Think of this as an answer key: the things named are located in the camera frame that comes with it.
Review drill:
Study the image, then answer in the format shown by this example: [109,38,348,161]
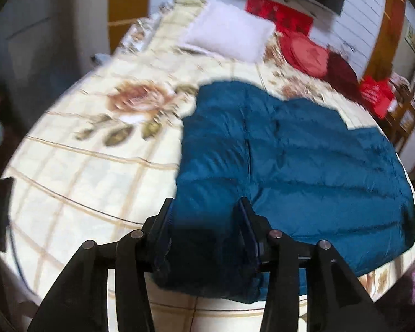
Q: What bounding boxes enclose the wooden chair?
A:
[383,79,415,154]

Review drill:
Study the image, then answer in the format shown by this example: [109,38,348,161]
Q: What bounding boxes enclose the grey wardrobe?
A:
[0,0,90,136]

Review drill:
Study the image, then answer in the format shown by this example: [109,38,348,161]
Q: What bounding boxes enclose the dark red velvet cushion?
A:
[323,52,360,102]

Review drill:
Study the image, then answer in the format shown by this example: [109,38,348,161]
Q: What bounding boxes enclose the white square pillow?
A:
[178,0,276,63]

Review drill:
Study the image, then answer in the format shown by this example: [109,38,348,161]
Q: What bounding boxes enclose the floral checked bedspread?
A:
[0,0,415,332]

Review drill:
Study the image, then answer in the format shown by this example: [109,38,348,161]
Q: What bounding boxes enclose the red shopping bag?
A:
[358,76,395,119]

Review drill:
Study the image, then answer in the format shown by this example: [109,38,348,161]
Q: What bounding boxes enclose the red heart-shaped cushion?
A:
[279,32,329,78]

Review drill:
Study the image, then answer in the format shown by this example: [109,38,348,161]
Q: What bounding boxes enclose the blue puffer jacket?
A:
[153,81,415,304]

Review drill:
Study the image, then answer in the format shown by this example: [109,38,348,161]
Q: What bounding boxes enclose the red banner with characters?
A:
[245,0,313,36]

